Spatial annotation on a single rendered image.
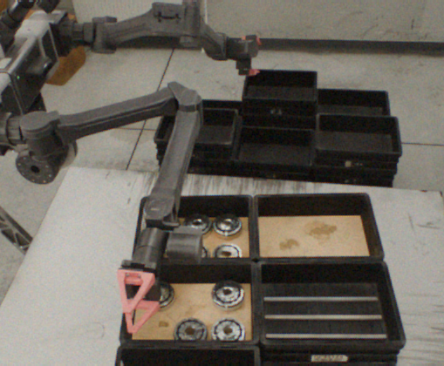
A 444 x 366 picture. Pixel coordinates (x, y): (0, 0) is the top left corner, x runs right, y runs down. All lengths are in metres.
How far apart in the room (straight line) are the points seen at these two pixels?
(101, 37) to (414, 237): 1.33
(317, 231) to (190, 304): 0.53
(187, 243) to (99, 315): 0.94
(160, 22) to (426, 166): 2.43
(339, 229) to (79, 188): 1.11
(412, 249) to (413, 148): 1.66
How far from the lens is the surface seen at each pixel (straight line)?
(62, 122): 1.36
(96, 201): 2.27
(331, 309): 1.72
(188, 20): 1.49
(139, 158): 3.55
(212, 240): 1.87
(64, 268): 2.06
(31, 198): 3.47
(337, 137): 2.88
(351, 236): 1.92
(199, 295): 1.72
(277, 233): 1.89
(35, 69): 1.60
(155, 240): 1.02
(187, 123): 1.29
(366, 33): 4.57
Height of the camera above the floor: 2.24
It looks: 47 degrees down
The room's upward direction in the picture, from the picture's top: 7 degrees counter-clockwise
